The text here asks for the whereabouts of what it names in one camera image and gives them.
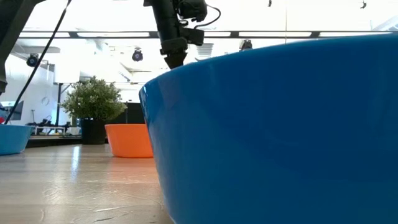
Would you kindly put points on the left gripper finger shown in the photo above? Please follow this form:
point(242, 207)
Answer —
point(175, 60)

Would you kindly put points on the orange mini bowl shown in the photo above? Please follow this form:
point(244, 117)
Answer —
point(129, 141)

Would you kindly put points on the blue mini bowl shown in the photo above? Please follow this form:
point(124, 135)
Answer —
point(264, 140)
point(14, 140)

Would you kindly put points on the ceiling air vent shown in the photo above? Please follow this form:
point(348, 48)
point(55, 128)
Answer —
point(207, 51)

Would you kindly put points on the black ceiling spotlight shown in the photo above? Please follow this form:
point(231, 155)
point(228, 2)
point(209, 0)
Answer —
point(137, 55)
point(246, 45)
point(32, 59)

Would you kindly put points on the black background cabinet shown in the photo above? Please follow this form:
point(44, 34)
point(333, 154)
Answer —
point(133, 113)

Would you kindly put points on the green potted plant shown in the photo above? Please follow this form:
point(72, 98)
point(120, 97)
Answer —
point(93, 99)

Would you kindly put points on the black overhead light bar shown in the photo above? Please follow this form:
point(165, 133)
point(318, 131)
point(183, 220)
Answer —
point(314, 34)

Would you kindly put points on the white background workbench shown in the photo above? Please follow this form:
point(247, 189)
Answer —
point(49, 127)

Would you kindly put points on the dark monitor screen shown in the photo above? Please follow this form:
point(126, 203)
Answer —
point(17, 112)

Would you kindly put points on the red slanted object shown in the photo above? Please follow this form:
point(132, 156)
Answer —
point(2, 119)

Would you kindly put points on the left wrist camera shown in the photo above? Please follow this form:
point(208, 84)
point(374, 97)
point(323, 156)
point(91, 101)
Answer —
point(192, 11)

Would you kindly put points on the black vertical post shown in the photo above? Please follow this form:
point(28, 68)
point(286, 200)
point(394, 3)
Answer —
point(59, 102)

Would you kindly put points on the round wall clock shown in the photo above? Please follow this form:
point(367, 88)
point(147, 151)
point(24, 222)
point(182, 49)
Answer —
point(45, 100)

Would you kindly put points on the black metal table frame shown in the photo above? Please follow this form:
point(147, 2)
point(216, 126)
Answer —
point(53, 141)

